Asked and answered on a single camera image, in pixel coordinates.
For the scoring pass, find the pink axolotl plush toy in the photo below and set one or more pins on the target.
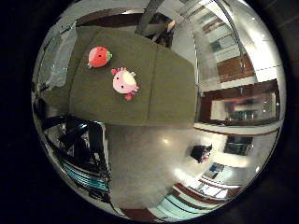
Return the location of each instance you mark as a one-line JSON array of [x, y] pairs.
[[124, 82]]

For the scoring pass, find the red strawberry plush toy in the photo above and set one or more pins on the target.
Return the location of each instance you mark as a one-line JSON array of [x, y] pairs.
[[98, 57]]

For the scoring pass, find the clear plastic storage container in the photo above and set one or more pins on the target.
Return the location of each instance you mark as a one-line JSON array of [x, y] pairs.
[[59, 62]]

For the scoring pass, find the olive green table cloth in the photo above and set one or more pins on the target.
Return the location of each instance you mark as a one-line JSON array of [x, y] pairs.
[[162, 93]]

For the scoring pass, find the black bag on floor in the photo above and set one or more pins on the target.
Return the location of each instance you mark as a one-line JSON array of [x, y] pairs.
[[201, 153]]

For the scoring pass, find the black metal equipment stand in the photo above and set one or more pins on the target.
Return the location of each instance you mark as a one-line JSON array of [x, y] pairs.
[[81, 146]]

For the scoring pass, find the wood framed glass window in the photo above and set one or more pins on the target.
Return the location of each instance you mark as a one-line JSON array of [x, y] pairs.
[[239, 90]]

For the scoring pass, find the grey metal frame beam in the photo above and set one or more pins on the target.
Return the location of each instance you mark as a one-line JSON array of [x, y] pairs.
[[149, 15]]

